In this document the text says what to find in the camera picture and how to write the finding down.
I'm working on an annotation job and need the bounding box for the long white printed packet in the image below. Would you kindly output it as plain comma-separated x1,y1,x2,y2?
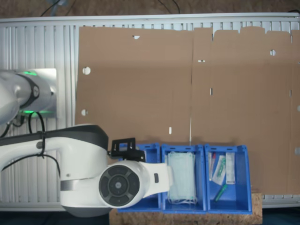
225,152,236,185

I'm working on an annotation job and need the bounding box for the stack of white masks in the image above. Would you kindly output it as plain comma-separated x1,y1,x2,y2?
167,151,197,204

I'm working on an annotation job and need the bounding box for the blue bin holding syringes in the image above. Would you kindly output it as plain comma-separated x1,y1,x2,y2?
204,144,253,214

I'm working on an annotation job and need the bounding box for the blue bin holding cotton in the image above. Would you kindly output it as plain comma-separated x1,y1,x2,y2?
117,142,162,213

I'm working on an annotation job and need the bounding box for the green syringe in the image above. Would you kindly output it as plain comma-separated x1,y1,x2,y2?
213,184,228,202

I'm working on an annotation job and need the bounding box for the chipboard wood block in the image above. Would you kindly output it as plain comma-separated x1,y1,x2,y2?
109,192,263,225

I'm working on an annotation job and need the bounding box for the clear packet with red tube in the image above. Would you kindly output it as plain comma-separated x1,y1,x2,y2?
209,152,217,181

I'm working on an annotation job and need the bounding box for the black camera box on bracket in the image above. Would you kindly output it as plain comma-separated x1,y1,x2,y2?
111,137,145,162

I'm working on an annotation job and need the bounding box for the black camera cable on arm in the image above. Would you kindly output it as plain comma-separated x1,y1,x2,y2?
0,111,61,176

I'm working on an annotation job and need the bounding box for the blue bin holding masks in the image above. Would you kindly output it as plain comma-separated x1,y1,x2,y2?
160,143,208,214

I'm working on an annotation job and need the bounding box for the grey chair base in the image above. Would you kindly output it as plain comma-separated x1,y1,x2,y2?
49,0,71,12

